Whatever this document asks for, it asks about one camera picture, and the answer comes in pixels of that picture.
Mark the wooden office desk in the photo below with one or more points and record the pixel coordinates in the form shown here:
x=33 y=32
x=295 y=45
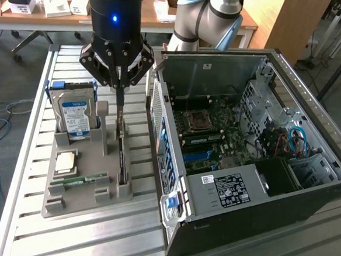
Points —
x=148 y=25
x=34 y=19

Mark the long blue expansion slot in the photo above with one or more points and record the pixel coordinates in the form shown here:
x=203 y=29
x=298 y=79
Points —
x=197 y=157

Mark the white case sticker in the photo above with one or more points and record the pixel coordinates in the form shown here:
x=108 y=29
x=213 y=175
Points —
x=207 y=66

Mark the perforated silver drive cage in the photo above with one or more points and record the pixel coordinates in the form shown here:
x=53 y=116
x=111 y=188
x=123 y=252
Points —
x=256 y=110

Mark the metal leg with casters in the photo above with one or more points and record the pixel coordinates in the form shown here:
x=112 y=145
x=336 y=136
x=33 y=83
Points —
x=33 y=37

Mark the green motherboard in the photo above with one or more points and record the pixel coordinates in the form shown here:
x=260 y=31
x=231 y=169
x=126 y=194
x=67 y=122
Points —
x=234 y=132

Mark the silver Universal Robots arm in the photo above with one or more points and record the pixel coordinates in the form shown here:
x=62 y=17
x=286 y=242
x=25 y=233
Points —
x=190 y=15

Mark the CPU socket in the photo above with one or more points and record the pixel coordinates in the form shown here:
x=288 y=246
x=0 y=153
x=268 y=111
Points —
x=197 y=119

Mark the green RAM stick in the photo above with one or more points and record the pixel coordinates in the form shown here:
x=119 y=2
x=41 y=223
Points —
x=76 y=180

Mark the small white box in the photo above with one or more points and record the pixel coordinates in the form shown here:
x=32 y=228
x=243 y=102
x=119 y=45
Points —
x=79 y=7

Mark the white box with barcode label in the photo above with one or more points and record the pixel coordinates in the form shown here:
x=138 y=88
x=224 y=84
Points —
x=22 y=8

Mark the grey printed parts rack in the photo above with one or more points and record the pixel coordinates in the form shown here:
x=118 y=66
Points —
x=97 y=164

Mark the open black PC case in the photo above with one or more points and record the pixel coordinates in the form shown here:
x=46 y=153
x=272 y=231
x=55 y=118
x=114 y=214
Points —
x=239 y=226

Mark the white paper sheets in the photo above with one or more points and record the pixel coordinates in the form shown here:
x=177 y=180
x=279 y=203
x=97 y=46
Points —
x=164 y=13

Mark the silver disk bay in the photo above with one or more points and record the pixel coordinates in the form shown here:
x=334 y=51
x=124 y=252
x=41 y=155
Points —
x=316 y=170

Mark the flat white box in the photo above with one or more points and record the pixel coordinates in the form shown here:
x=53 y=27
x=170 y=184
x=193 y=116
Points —
x=57 y=7

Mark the wooden cabinet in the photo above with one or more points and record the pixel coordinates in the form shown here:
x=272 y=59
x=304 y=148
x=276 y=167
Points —
x=300 y=25

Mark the black plastic fan shroud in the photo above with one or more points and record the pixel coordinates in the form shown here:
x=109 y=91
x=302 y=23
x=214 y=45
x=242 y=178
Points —
x=278 y=176

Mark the CPU chip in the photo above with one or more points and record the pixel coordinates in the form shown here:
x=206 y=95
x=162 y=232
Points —
x=65 y=161

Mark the Nvidia graphics card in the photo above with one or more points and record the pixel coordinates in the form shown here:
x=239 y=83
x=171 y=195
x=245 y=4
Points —
x=123 y=160

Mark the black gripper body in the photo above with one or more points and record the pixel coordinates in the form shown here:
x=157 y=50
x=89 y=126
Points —
x=116 y=27

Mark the hard disk with blue bracket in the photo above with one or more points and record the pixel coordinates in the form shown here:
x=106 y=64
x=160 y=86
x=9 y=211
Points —
x=74 y=115

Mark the grey power supply unit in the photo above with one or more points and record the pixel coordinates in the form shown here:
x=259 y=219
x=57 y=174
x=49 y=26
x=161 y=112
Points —
x=206 y=201

